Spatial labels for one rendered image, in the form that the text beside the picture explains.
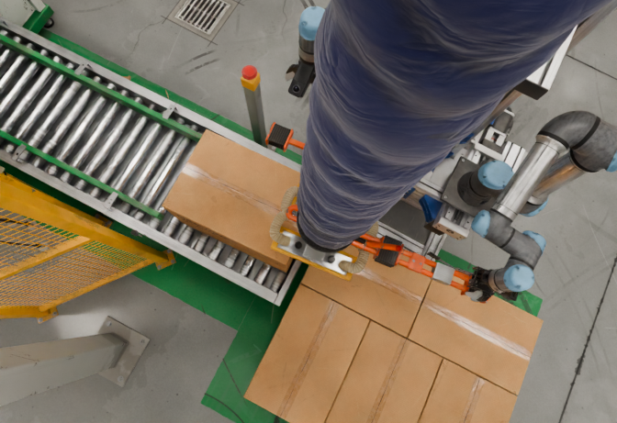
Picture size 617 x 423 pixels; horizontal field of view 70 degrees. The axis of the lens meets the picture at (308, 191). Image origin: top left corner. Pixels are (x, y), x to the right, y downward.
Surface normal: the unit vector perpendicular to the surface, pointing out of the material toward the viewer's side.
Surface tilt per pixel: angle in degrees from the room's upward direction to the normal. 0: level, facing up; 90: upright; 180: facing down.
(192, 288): 0
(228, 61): 0
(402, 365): 0
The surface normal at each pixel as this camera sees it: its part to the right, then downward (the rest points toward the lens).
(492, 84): 0.18, 0.85
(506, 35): -0.03, 0.96
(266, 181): 0.04, -0.25
